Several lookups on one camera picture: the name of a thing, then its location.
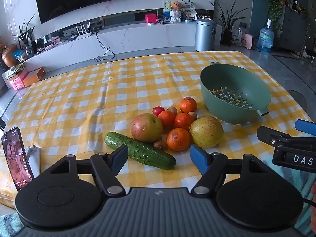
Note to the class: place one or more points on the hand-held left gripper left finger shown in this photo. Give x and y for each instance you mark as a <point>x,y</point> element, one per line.
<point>120,156</point>

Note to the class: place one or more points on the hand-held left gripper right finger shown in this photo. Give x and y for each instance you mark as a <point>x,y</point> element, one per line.
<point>199,158</point>

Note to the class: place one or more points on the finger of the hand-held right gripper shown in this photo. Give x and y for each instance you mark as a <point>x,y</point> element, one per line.
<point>271,135</point>
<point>306,127</point>

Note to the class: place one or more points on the green cucumber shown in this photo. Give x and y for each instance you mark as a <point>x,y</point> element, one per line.
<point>140,151</point>

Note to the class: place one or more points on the yellow green pear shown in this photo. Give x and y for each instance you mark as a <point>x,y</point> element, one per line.
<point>206,132</point>

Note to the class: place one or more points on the orange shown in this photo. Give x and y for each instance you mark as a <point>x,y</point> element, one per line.
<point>178,139</point>
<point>184,121</point>
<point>166,119</point>
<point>188,105</point>

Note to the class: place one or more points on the red green apple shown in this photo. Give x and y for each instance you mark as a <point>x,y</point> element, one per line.
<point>146,127</point>

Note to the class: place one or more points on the green colander bowl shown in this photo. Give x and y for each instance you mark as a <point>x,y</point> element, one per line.
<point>222,103</point>

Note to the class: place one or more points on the red cherry tomato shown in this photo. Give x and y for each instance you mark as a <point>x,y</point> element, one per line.
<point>158,110</point>

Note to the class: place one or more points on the teal cloth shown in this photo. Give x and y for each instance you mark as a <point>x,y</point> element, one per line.
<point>305,175</point>

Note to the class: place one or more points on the clear plastic chair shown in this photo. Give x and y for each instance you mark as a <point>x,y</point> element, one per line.
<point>298,100</point>

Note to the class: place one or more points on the yellow checkered tablecloth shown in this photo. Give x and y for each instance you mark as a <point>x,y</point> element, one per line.
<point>74,103</point>

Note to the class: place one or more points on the white phone stand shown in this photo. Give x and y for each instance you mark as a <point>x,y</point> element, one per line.
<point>33,158</point>

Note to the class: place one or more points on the blue water jug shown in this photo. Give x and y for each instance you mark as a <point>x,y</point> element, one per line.
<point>266,38</point>

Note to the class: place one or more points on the pink pig-shaped heater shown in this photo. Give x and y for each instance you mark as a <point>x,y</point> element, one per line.
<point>247,40</point>

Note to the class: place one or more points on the dark grey cabinet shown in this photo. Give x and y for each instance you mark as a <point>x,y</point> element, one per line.
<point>293,29</point>

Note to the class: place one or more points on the white plastic bag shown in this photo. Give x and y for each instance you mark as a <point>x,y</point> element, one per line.
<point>237,38</point>

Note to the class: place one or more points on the black smartphone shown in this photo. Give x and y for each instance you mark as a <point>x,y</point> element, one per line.
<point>16,155</point>

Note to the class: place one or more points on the white box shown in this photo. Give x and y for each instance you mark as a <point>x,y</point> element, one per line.
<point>218,34</point>

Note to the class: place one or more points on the orange cardboard box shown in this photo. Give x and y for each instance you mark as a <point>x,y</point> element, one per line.
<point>34,76</point>

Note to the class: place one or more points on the silver pedal trash can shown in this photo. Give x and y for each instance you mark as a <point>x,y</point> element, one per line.
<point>205,35</point>

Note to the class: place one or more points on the white marble television console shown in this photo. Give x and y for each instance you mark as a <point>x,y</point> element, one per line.
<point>138,37</point>

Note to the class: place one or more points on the long-leaf potted plant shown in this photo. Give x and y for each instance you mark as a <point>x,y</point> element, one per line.
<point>228,22</point>

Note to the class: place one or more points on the pink boxes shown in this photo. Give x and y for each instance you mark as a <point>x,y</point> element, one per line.
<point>17,81</point>

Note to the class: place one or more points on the green trailing vine plant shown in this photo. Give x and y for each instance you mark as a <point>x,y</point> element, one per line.
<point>274,2</point>

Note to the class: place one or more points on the white router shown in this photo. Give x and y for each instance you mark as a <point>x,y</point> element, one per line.
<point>82,33</point>

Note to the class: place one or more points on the red box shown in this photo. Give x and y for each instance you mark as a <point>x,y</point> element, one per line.
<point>150,19</point>

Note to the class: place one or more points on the teddy bear bouquet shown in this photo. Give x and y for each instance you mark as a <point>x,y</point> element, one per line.
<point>175,12</point>

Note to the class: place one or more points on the golden gourd ornament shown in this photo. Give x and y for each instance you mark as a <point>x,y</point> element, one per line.
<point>9,55</point>

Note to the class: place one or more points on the round printed fan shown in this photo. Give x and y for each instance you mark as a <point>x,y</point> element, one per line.
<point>188,7</point>

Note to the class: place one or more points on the printed picture card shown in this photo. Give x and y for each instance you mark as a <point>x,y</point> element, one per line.
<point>166,9</point>

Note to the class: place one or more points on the small green potted plant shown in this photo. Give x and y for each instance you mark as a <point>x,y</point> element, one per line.
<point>26,37</point>

